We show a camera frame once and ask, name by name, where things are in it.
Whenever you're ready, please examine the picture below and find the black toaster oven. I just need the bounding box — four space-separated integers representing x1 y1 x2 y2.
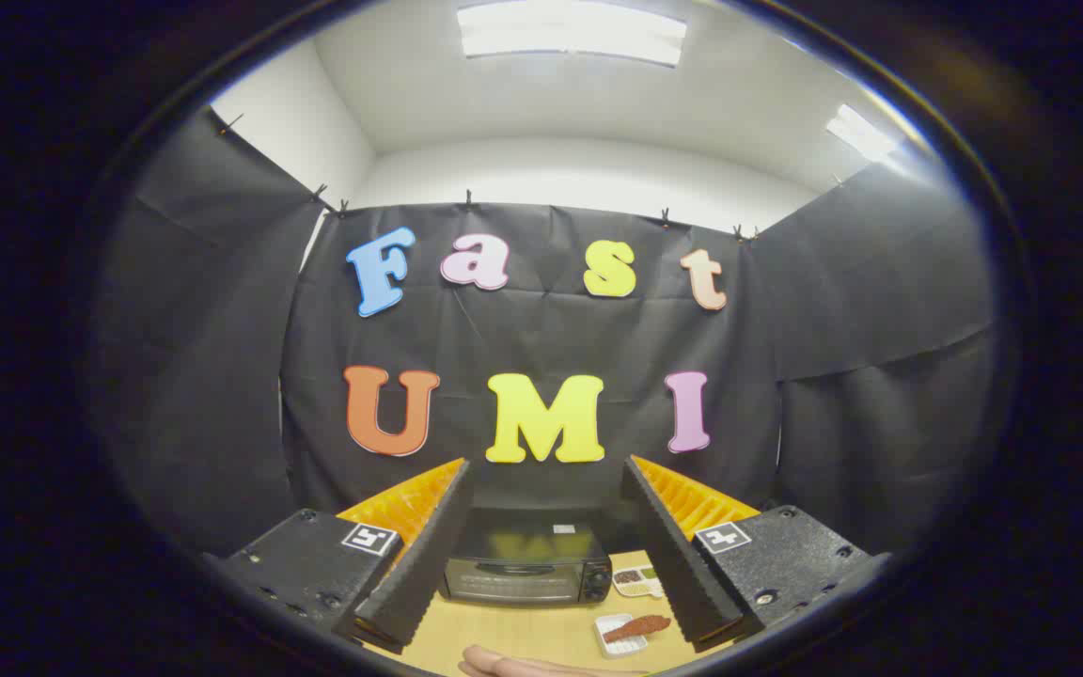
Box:
438 508 614 606

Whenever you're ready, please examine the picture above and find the white rectangular tray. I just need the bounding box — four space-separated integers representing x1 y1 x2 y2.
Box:
594 613 650 658

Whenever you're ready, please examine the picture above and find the white divided dish of beans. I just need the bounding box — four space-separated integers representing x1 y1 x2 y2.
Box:
612 564 667 600

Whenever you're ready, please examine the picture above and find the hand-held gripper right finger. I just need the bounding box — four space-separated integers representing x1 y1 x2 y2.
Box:
620 455 890 654

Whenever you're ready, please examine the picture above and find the brown meat slice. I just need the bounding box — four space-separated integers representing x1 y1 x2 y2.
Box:
603 615 672 644

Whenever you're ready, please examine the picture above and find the small ceiling light panel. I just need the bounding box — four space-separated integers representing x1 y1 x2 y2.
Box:
825 103 900 163

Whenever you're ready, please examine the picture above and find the large ceiling light panel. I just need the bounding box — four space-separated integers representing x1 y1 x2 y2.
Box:
456 0 688 69

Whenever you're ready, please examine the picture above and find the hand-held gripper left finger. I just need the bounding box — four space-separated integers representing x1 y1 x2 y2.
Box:
203 458 475 656

